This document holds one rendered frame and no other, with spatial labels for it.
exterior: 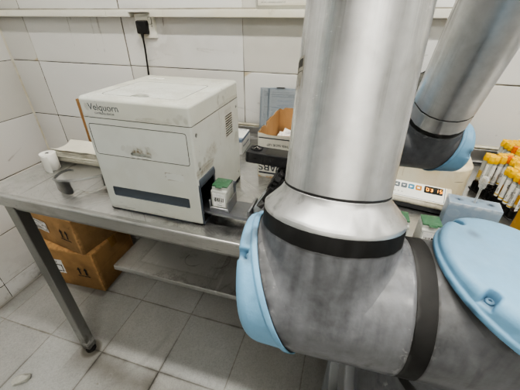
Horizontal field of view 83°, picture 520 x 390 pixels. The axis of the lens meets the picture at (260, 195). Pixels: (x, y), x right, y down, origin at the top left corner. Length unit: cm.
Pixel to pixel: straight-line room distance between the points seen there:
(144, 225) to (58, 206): 28
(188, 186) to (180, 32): 78
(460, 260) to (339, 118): 13
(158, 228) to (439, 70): 65
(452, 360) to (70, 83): 173
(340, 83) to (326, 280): 13
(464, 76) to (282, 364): 133
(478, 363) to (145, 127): 64
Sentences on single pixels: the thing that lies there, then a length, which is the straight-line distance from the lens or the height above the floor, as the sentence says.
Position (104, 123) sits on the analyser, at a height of 112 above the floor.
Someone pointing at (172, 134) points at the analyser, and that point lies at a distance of 66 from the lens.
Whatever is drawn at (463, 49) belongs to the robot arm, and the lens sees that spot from 39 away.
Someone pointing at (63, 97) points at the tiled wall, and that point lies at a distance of 183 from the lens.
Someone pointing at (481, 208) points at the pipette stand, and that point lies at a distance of 79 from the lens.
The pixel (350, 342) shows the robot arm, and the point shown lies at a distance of 25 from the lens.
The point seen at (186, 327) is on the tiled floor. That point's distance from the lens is 164.
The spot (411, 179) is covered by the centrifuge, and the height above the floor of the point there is 94.
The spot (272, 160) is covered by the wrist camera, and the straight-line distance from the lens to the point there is 62.
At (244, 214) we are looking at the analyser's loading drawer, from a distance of 71.
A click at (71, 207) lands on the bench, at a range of 96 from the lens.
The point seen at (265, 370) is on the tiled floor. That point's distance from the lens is 150.
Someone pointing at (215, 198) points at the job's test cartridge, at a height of 95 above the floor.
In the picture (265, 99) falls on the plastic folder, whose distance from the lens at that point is 121.
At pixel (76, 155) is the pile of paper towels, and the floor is 91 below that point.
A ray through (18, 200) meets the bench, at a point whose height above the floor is 87.
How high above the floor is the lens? 133
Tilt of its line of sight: 32 degrees down
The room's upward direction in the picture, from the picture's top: straight up
